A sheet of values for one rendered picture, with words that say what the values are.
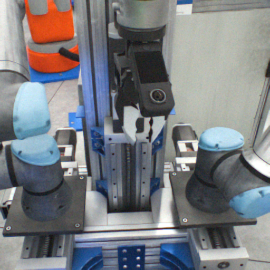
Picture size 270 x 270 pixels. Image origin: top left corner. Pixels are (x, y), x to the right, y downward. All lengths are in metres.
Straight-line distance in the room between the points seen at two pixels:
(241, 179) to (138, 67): 0.43
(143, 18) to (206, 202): 0.64
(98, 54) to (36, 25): 3.09
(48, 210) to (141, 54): 0.60
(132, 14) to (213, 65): 1.70
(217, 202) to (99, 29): 0.57
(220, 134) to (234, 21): 1.27
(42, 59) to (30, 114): 3.62
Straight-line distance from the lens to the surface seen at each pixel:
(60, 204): 0.98
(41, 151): 0.86
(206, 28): 2.03
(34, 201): 0.96
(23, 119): 0.45
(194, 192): 0.99
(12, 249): 2.28
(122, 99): 0.53
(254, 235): 2.35
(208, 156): 0.89
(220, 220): 0.99
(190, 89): 2.17
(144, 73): 0.47
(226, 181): 0.83
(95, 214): 1.10
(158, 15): 0.48
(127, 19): 0.48
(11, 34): 0.59
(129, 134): 0.57
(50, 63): 4.05
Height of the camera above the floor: 1.79
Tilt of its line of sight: 37 degrees down
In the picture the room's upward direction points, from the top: straight up
